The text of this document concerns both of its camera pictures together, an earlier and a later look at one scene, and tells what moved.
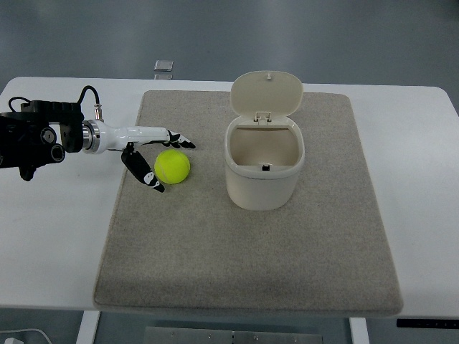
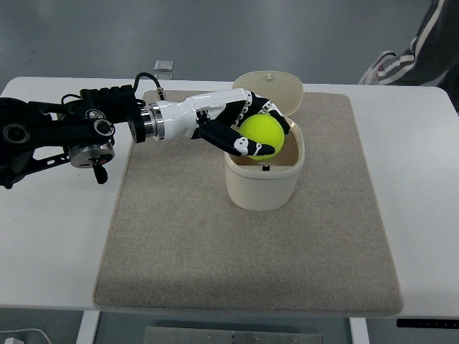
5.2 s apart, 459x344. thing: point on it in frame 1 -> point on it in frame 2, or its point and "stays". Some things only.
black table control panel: [427, 322] stays
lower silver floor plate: [163, 77] stays
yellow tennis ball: [171, 166] -> [265, 129]
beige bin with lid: [265, 147] stays
